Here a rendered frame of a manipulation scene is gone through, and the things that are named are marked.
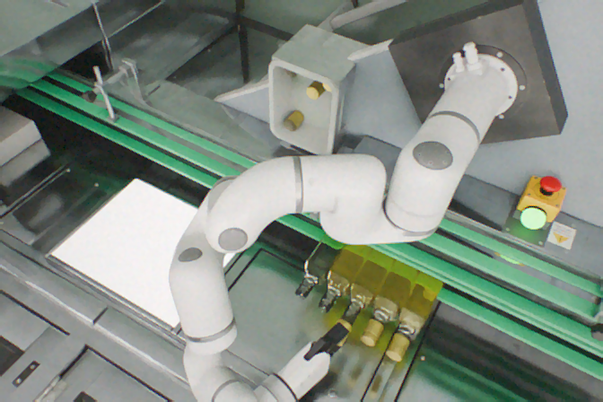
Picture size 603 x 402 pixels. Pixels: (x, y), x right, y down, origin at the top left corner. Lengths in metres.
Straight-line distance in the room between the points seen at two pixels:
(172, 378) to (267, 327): 0.24
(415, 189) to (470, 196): 0.43
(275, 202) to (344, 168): 0.11
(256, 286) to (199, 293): 0.51
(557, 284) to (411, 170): 0.48
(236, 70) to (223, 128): 0.60
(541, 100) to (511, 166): 0.22
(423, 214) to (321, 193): 0.17
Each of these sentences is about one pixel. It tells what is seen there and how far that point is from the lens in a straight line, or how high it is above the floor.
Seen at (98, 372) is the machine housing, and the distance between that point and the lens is 1.30.
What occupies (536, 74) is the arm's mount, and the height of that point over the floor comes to 0.81.
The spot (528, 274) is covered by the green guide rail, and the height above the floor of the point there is 0.93.
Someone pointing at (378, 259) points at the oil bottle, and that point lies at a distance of 1.16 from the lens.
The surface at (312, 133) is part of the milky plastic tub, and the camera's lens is 1.27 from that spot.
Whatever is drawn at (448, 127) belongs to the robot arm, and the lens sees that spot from 0.81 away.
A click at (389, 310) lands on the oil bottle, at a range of 1.10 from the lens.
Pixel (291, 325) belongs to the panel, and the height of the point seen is 1.16.
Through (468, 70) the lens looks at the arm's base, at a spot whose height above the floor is 0.85.
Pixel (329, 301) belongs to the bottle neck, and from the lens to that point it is 1.11.
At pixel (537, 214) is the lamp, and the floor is 0.85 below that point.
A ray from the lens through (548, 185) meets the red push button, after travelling 1.10.
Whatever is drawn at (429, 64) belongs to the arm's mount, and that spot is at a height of 0.81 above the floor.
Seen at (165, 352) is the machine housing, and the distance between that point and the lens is 1.23.
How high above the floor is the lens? 1.63
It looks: 34 degrees down
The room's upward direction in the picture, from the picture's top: 142 degrees counter-clockwise
